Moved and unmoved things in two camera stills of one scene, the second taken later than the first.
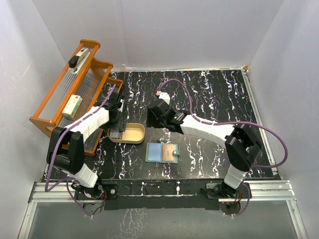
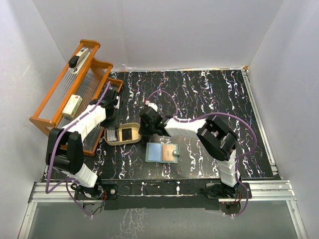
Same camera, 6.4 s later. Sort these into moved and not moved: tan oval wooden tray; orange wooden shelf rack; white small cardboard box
Moved: tan oval wooden tray
Not moved: orange wooden shelf rack; white small cardboard box
